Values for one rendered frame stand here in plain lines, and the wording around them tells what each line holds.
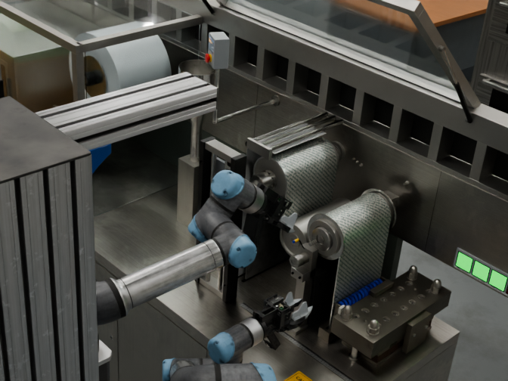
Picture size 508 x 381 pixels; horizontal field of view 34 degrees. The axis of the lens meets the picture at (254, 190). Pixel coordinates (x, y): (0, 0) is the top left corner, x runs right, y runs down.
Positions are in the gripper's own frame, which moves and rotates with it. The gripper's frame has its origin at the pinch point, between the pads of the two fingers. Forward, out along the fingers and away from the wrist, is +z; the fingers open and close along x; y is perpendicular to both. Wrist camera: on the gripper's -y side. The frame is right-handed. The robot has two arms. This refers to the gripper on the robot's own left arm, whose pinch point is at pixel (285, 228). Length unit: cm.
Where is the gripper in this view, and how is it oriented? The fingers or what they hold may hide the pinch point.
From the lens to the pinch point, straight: 238.0
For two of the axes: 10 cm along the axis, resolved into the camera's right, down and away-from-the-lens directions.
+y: 5.2, -8.6, 0.1
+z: 5.1, 3.2, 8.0
